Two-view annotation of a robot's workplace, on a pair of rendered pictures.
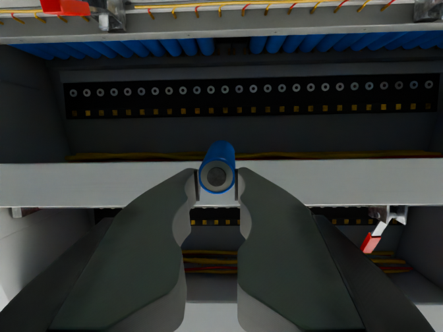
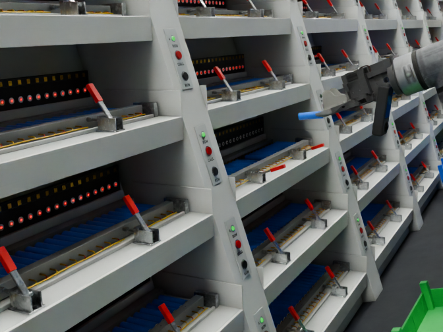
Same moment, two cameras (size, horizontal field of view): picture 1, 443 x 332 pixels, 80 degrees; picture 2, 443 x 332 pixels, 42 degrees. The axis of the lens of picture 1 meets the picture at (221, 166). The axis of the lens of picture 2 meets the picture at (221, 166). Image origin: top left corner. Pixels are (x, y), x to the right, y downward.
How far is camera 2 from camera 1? 1.41 m
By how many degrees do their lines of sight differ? 61
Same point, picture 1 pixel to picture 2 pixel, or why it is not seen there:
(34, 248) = (281, 54)
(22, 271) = (288, 47)
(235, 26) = (273, 159)
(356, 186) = (250, 106)
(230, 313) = (249, 29)
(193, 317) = (257, 27)
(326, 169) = (256, 112)
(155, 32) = (283, 152)
